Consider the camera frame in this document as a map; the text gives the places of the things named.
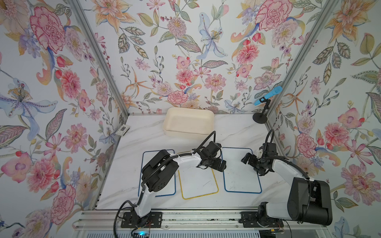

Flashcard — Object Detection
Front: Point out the blue-framed whiteboard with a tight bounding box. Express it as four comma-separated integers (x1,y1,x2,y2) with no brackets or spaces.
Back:
139,150,176,197
221,147,263,194

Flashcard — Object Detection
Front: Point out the yellow-framed whiteboard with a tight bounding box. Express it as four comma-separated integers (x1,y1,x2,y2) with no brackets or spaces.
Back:
175,154,219,200

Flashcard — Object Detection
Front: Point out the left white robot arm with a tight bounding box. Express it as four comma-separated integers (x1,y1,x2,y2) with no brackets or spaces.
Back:
134,141,226,218

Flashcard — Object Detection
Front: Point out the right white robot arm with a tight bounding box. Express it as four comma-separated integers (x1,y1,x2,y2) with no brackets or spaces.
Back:
241,142,333,227

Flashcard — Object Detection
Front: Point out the cream plastic storage box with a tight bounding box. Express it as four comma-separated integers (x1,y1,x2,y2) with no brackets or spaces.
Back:
162,107,214,140

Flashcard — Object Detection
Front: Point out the small white card box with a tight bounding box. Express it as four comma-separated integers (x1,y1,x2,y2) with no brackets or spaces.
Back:
115,125,130,136

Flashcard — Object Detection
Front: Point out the black microphone stand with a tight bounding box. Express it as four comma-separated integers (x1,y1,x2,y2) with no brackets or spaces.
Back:
253,97,271,124

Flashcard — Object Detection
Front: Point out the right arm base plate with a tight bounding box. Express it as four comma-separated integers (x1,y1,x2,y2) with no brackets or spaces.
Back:
238,212,284,229

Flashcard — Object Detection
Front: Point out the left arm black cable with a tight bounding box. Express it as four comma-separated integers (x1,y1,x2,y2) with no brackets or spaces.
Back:
113,200,138,238

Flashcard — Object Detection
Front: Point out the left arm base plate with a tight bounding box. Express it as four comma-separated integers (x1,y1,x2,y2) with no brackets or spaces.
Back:
121,211,163,229

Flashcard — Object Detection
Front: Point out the aluminium front rail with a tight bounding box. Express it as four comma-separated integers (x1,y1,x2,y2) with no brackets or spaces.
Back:
72,209,331,238

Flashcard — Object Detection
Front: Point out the aluminium corner post right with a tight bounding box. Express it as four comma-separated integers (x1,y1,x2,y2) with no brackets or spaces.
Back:
267,1,337,117

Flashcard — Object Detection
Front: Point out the aluminium corner post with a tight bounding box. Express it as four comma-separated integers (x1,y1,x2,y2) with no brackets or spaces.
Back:
68,0,129,119
267,1,337,117

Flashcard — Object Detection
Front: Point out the aluminium corner post left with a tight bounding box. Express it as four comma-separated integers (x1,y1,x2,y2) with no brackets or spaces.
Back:
68,0,129,119

